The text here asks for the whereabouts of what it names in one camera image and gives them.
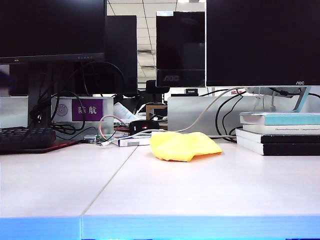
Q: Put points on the white spine book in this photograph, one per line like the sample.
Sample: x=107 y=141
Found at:
x=275 y=130

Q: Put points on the white and blue box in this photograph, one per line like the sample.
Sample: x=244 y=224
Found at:
x=132 y=142

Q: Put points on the plain black monitor back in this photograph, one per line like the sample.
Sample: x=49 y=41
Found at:
x=122 y=50

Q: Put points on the teal spine book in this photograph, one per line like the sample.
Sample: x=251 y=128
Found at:
x=287 y=119

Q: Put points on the yellow microfiber rag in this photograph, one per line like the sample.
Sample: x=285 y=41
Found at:
x=180 y=147

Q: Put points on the green circuit board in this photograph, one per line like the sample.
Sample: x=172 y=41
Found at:
x=103 y=138

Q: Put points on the wooden frame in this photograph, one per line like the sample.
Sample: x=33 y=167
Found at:
x=148 y=112

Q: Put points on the grey desk partition panel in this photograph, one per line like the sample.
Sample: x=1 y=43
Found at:
x=187 y=112

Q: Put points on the acrylic sign purple label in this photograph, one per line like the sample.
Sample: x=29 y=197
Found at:
x=87 y=110

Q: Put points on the black aoc monitor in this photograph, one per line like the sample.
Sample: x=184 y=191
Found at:
x=262 y=37
x=180 y=37

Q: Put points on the silver monitor stand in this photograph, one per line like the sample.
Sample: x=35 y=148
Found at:
x=302 y=100

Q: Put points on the white printed package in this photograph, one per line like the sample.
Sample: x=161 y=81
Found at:
x=122 y=110

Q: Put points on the black office chair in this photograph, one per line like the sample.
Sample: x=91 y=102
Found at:
x=151 y=86

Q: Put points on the black device red light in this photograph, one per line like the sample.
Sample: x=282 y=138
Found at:
x=140 y=125

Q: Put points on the black monitor gold logo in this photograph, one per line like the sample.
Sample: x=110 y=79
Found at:
x=50 y=25

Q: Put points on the frosted desk partition panel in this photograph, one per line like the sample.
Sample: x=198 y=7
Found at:
x=13 y=112

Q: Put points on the small black label box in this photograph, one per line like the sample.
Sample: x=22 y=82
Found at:
x=191 y=91

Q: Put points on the black keyboard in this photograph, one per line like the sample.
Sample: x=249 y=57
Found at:
x=20 y=137

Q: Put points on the black desk mat red edge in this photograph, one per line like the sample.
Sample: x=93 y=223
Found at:
x=62 y=144

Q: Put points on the right black AOC monitor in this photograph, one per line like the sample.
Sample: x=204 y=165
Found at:
x=262 y=37

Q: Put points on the black book white pages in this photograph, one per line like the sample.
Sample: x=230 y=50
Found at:
x=287 y=138
x=287 y=149

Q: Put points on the dark grey monitor stand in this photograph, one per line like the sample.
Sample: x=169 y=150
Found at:
x=37 y=95

